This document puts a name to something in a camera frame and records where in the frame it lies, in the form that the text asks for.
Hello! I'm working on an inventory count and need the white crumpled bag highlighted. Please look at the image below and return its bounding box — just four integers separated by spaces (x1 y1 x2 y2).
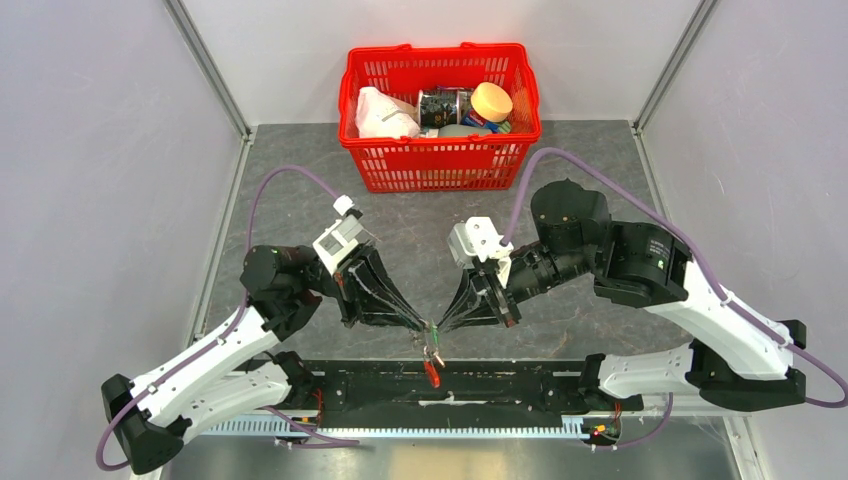
355 86 420 139

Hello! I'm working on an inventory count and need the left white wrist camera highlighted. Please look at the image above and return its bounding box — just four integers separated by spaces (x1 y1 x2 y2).
312 195 363 275

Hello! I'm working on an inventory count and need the grey round lid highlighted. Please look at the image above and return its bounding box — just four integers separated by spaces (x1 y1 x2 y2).
437 124 492 138

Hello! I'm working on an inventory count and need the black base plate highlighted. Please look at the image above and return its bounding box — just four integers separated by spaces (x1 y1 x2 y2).
274 360 644 428

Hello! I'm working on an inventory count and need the green capped key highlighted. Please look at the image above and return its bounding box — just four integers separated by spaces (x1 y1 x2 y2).
429 322 439 350

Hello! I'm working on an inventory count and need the blue snack packet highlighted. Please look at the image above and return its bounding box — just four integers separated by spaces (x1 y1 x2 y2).
461 110 512 134

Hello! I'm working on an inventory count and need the right aluminium corner post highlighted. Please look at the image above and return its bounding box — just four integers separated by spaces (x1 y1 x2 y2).
632 0 720 135

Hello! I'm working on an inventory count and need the black printed can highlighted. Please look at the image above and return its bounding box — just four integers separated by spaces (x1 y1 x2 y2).
417 88 472 129

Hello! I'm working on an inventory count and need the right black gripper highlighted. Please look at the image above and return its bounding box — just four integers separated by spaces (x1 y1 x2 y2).
437 240 596 332

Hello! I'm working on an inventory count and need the left aluminium corner post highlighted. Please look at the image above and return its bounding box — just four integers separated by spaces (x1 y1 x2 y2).
162 0 253 140

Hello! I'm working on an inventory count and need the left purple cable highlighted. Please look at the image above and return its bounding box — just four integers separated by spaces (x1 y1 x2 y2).
96 165 342 472

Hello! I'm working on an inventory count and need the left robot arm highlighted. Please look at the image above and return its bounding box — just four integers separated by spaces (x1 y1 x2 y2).
96 243 429 475

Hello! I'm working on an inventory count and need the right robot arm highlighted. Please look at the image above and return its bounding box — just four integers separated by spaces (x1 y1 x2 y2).
438 180 806 412

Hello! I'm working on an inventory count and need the purple cable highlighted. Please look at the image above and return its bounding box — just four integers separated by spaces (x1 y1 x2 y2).
500 146 848 452
96 165 342 472

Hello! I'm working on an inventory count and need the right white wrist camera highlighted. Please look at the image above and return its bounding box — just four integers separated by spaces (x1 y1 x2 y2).
447 216 514 286

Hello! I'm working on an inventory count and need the slotted cable duct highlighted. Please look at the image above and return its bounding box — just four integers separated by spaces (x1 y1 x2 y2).
203 413 591 441

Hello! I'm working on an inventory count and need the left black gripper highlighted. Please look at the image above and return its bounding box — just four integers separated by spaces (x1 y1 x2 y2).
297 239 426 331

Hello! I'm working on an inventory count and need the aluminium corner post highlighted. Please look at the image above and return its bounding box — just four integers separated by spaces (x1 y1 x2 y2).
632 0 720 135
162 0 253 140

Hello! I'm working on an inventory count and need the red plastic shopping basket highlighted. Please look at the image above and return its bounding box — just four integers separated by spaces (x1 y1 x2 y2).
338 42 542 193

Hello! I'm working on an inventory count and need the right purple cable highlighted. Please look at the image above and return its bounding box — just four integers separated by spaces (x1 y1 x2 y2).
500 146 848 452

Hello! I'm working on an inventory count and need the keyring with red fob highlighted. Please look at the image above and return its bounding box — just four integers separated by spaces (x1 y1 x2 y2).
412 322 445 389

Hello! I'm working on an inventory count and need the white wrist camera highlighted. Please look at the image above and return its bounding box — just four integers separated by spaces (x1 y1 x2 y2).
447 216 514 286
312 195 363 275

